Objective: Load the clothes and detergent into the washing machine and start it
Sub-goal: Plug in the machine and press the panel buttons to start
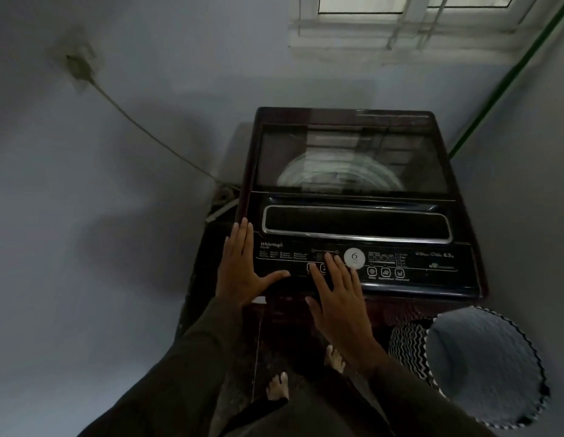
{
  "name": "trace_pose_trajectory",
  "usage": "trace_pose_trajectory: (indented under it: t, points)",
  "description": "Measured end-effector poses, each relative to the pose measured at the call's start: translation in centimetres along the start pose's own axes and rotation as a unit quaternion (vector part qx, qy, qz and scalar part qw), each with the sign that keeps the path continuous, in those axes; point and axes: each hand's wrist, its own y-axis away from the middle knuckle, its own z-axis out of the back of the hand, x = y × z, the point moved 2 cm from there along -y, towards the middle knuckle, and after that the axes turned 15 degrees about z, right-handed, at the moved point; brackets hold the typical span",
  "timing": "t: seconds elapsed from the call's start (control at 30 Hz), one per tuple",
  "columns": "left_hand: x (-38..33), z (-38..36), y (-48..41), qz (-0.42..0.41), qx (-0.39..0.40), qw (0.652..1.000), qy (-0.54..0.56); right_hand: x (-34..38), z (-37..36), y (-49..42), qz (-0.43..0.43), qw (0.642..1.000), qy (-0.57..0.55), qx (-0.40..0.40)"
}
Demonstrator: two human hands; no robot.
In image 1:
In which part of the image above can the person's right hand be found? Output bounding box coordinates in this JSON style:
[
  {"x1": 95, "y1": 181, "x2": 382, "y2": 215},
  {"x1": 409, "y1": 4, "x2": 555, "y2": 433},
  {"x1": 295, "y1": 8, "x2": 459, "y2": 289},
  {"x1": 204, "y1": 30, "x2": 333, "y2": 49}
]
[{"x1": 305, "y1": 252, "x2": 381, "y2": 373}]

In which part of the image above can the person's left hand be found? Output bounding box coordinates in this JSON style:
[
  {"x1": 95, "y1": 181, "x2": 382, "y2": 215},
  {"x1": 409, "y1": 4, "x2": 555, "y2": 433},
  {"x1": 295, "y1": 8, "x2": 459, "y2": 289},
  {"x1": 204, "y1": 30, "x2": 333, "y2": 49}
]
[{"x1": 215, "y1": 218, "x2": 291, "y2": 308}]

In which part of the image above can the person's left forearm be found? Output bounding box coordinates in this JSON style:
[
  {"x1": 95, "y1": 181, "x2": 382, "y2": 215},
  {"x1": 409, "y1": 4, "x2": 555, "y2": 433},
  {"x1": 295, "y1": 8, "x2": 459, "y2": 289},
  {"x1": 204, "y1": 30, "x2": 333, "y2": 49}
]
[{"x1": 77, "y1": 293, "x2": 260, "y2": 437}]

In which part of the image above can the person's right forearm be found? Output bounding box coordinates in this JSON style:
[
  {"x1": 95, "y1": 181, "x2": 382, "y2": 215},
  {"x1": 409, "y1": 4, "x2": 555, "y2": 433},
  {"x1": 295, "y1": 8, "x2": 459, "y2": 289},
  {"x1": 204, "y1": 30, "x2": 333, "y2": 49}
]
[{"x1": 355, "y1": 346, "x2": 496, "y2": 437}]

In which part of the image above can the person's right foot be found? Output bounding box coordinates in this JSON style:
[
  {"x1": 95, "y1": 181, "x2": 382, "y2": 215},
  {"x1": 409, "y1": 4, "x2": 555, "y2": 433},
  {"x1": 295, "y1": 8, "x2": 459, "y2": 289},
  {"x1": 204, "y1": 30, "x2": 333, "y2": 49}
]
[{"x1": 324, "y1": 345, "x2": 346, "y2": 374}]

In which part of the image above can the person's foot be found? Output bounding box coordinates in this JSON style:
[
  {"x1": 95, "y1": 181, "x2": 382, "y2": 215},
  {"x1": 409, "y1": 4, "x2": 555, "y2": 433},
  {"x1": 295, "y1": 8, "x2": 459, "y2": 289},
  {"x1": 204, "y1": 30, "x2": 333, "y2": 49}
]
[
  {"x1": 266, "y1": 371, "x2": 290, "y2": 402},
  {"x1": 324, "y1": 345, "x2": 346, "y2": 374}
]

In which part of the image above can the dark maroon top-load washing machine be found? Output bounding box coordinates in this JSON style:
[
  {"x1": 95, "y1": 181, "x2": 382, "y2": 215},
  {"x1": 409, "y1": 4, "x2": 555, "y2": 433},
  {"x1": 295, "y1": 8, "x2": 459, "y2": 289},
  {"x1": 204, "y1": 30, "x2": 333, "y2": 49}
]
[{"x1": 182, "y1": 107, "x2": 488, "y2": 360}]

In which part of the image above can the white drain pipe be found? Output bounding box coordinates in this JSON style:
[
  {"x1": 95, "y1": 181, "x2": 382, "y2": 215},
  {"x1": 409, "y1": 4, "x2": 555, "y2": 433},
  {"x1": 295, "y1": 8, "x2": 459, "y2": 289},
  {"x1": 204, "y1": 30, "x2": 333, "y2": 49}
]
[{"x1": 205, "y1": 201, "x2": 239, "y2": 223}]

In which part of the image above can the person's left foot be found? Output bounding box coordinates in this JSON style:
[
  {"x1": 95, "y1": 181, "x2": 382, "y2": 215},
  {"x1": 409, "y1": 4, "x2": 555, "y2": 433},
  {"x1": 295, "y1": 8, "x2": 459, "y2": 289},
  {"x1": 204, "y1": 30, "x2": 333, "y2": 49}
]
[{"x1": 266, "y1": 371, "x2": 290, "y2": 402}]

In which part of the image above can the zigzag patterned laundry basket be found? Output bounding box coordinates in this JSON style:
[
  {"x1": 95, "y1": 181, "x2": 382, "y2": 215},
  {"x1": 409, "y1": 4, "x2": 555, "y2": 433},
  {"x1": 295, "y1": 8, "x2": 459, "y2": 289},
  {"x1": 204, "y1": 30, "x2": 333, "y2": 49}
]
[{"x1": 388, "y1": 306, "x2": 550, "y2": 430}]

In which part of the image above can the grey power cable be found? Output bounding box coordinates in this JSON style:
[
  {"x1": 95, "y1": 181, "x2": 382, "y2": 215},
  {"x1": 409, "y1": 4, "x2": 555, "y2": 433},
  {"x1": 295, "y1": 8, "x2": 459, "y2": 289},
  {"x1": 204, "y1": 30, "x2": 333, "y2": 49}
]
[{"x1": 88, "y1": 79, "x2": 241, "y2": 191}]

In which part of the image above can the green hose pipe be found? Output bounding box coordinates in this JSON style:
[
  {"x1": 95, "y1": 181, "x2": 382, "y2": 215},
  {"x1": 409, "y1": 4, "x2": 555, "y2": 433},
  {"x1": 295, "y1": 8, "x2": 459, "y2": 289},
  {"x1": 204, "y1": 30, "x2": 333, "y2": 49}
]
[{"x1": 448, "y1": 0, "x2": 564, "y2": 160}]

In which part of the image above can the white window frame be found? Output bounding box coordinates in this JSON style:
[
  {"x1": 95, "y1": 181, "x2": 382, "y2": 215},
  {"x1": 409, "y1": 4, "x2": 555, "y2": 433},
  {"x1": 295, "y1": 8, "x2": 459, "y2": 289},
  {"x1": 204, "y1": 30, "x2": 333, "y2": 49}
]
[{"x1": 289, "y1": 0, "x2": 562, "y2": 53}]

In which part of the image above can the wall power socket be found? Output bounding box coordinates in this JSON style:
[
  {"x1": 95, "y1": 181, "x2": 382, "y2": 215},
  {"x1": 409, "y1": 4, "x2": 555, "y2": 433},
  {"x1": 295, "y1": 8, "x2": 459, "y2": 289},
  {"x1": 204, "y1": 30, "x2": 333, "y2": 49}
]
[{"x1": 63, "y1": 52, "x2": 98, "y2": 84}]

